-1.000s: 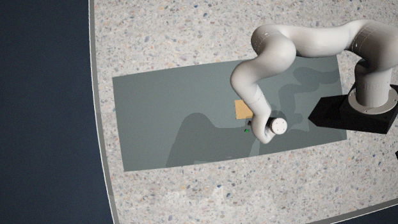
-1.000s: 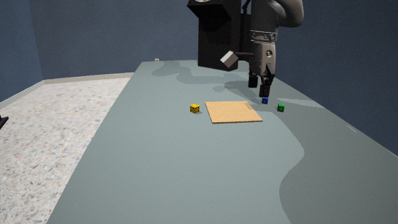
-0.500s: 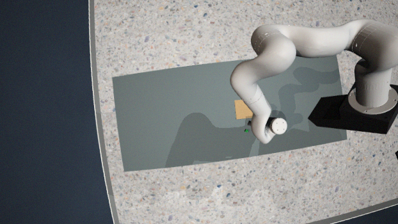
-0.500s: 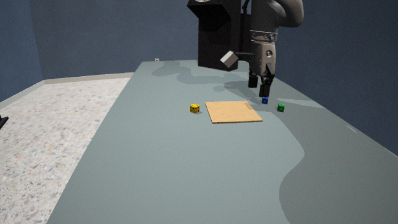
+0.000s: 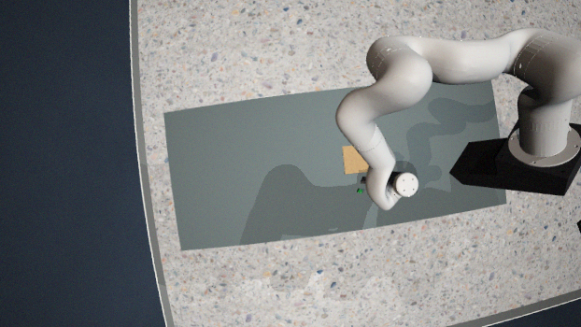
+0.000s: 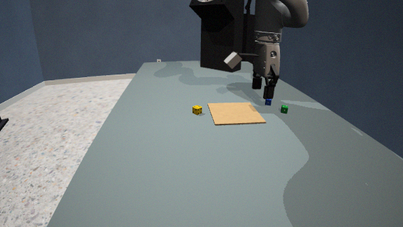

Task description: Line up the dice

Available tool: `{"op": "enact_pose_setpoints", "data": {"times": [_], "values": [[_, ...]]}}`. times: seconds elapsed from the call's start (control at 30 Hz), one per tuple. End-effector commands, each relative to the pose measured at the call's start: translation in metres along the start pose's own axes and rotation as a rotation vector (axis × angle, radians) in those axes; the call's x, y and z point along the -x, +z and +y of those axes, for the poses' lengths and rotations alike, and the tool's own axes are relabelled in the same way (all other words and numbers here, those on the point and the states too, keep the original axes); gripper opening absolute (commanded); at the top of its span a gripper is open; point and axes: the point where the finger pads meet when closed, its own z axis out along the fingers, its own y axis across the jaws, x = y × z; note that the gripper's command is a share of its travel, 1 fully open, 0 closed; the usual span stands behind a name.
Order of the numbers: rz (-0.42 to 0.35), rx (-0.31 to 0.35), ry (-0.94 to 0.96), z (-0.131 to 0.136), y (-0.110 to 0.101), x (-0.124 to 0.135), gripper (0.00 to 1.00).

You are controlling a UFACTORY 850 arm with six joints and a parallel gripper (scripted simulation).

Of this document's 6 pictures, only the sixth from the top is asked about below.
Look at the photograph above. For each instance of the yellow die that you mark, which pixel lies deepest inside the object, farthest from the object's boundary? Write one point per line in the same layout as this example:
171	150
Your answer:
197	109

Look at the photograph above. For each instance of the tan mat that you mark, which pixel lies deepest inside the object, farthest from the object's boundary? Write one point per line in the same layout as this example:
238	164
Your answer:
235	113

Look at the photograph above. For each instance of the green die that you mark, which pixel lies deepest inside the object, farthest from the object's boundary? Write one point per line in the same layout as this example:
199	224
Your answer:
284	109

